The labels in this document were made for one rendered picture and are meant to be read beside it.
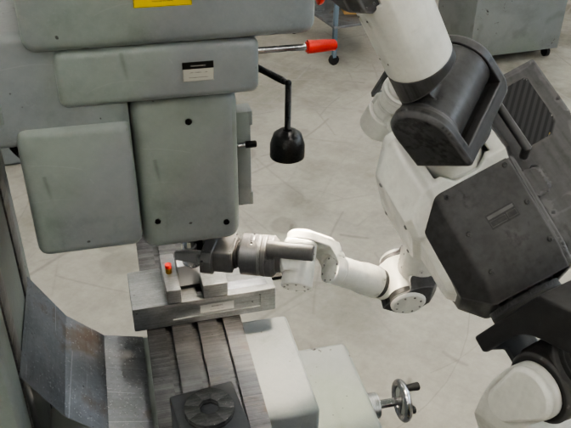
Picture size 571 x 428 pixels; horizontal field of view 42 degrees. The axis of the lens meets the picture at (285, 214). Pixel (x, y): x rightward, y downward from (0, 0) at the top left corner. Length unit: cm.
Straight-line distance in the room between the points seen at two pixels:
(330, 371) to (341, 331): 122
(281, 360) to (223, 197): 58
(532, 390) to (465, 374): 199
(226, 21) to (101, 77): 22
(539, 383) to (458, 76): 44
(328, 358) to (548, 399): 100
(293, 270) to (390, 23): 73
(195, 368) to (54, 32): 85
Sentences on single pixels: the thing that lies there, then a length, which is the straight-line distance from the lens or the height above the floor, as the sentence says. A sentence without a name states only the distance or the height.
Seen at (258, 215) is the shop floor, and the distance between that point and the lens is 392.
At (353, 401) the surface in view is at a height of 74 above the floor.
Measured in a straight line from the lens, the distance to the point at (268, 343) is 189.
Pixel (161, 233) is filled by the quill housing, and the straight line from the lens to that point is 142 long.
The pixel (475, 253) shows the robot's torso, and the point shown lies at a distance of 109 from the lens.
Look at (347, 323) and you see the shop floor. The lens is 325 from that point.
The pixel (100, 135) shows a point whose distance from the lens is 129.
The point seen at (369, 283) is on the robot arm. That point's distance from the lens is 159.
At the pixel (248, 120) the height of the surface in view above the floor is 153.
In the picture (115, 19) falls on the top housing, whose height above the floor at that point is 178.
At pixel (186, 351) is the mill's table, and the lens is 176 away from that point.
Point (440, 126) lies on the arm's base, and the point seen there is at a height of 173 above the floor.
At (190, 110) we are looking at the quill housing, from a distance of 130.
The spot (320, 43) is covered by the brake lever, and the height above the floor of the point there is 171.
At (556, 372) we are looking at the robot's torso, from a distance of 111.
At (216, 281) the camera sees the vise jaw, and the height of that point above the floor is 105.
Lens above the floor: 215
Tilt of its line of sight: 33 degrees down
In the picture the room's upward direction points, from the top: 1 degrees clockwise
